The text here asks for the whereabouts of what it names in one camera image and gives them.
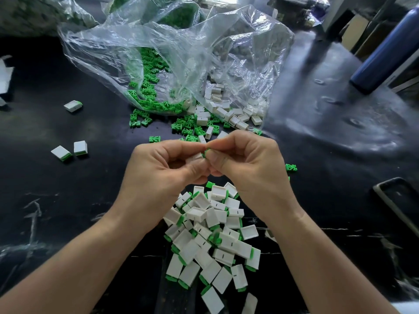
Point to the person's right hand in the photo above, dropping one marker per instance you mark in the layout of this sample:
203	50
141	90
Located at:
258	170

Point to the person's left hand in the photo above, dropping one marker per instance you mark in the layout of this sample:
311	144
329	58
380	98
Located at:
157	183

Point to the white plastic part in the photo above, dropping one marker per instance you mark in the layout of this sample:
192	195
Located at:
197	155

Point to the heap of white caps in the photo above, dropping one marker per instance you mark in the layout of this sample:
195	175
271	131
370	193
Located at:
226	114

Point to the assembled white-green part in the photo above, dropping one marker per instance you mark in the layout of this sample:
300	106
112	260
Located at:
80	148
2	102
61	153
73	106

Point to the pile of assembled white-green pieces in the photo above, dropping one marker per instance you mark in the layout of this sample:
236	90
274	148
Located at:
209	255

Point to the pile of green clips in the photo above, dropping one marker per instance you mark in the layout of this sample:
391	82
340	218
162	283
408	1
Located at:
149	88

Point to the person's left forearm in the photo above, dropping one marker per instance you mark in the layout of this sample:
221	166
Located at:
65	271

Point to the person's right forearm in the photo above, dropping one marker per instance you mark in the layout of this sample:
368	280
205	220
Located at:
334	271

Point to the clear plastic bag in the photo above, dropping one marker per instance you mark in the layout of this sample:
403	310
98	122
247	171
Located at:
249	49

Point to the black smartphone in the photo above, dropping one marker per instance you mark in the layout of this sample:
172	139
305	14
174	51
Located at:
400	207

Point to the grey machine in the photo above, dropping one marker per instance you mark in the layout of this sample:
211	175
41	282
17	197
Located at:
298	8

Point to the brown cardboard box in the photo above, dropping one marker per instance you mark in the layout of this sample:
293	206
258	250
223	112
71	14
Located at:
357	29

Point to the blue cylinder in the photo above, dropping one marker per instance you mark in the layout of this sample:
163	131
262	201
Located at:
386	52

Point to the plastic bag full of green pieces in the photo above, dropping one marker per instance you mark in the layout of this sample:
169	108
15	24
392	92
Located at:
180	11

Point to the white paper sheet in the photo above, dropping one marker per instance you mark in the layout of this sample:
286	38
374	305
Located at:
4	75

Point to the large bag of assembled pieces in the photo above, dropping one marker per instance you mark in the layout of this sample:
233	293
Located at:
39	13

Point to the white metal frame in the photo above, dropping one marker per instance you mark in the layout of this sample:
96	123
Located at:
335	9

